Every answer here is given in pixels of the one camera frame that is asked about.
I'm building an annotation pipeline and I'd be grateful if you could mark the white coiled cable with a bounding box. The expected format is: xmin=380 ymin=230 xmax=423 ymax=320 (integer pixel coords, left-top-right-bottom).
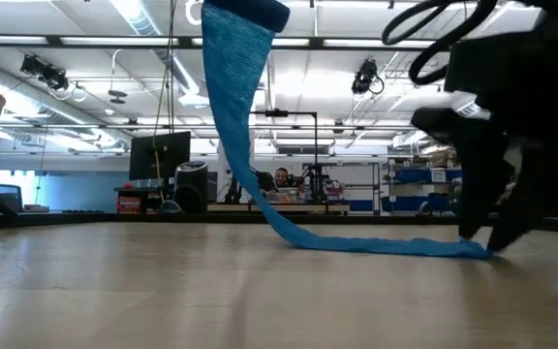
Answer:
xmin=184 ymin=0 xmax=206 ymax=27

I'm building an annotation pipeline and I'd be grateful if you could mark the red box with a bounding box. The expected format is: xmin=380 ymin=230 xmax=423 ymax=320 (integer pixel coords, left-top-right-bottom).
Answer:
xmin=116 ymin=195 xmax=142 ymax=215

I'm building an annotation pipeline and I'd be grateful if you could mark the black aluminium table frame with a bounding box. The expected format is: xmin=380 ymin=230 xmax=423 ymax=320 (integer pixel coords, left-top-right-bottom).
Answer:
xmin=0 ymin=211 xmax=558 ymax=236

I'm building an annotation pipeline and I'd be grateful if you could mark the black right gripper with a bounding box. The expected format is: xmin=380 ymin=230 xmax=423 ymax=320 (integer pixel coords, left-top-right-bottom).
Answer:
xmin=410 ymin=0 xmax=558 ymax=253

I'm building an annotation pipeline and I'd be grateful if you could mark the hanging black cable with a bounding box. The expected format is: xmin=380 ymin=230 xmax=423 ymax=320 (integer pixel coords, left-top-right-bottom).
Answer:
xmin=151 ymin=0 xmax=178 ymax=204

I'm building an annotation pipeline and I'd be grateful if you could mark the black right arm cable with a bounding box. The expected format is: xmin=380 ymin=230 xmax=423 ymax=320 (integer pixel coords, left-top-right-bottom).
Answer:
xmin=381 ymin=0 xmax=499 ymax=87

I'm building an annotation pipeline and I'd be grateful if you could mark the black computer monitor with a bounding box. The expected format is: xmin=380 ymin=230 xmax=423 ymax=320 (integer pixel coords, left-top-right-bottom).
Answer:
xmin=129 ymin=130 xmax=193 ymax=182

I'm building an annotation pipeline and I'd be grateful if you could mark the person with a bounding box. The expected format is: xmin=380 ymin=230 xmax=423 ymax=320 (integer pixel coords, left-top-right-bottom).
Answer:
xmin=272 ymin=167 xmax=305 ymax=203

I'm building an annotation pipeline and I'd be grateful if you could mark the background wooden table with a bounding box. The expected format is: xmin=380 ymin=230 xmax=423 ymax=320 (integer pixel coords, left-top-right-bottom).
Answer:
xmin=205 ymin=202 xmax=353 ymax=215

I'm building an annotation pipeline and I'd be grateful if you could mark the black ceiling camera with cable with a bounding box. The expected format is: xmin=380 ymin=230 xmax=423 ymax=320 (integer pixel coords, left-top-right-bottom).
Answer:
xmin=351 ymin=58 xmax=386 ymax=96

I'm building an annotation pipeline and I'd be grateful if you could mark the long black ceiling camera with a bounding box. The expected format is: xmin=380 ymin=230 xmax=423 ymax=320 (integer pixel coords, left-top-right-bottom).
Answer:
xmin=19 ymin=53 xmax=71 ymax=93

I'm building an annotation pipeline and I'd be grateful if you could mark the blue elastic bandage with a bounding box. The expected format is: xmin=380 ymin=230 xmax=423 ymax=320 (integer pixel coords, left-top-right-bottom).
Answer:
xmin=200 ymin=0 xmax=495 ymax=261

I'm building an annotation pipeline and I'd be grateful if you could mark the overhead light bar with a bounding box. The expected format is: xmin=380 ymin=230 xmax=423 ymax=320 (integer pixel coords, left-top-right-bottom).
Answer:
xmin=0 ymin=33 xmax=450 ymax=50

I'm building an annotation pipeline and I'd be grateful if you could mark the black background rig frame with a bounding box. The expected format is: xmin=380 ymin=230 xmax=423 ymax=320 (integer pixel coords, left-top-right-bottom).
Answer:
xmin=249 ymin=110 xmax=320 ymax=205

